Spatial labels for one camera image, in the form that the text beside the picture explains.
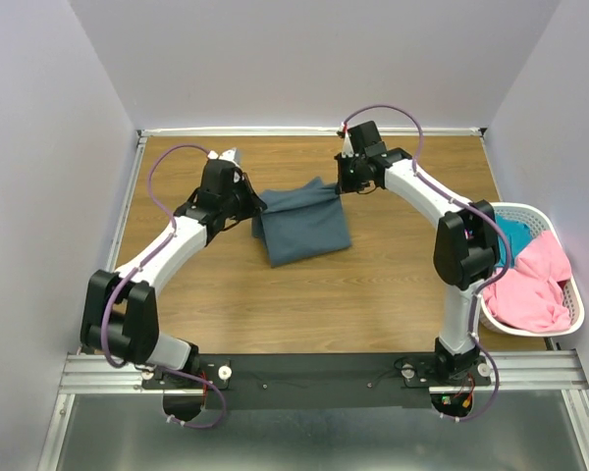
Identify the grey-blue t-shirt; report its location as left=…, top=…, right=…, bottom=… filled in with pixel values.
left=251, top=177, right=351, bottom=268

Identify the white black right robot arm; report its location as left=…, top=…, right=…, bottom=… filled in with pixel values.
left=335, top=148, right=503, bottom=385

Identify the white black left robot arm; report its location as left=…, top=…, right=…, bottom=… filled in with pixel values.
left=80, top=157, right=266, bottom=388

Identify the teal t-shirt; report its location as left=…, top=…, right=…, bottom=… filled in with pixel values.
left=496, top=215, right=533, bottom=268

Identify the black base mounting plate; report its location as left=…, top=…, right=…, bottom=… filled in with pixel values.
left=141, top=352, right=492, bottom=418

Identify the white plastic laundry basket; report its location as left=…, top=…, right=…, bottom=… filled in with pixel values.
left=480, top=202, right=585, bottom=338

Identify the pink t-shirt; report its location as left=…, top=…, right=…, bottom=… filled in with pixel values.
left=482, top=231, right=572, bottom=334

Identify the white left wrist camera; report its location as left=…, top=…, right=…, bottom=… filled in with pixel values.
left=206, top=147, right=241, bottom=170

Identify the aluminium front rail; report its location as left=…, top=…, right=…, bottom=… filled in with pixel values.
left=59, top=350, right=589, bottom=394

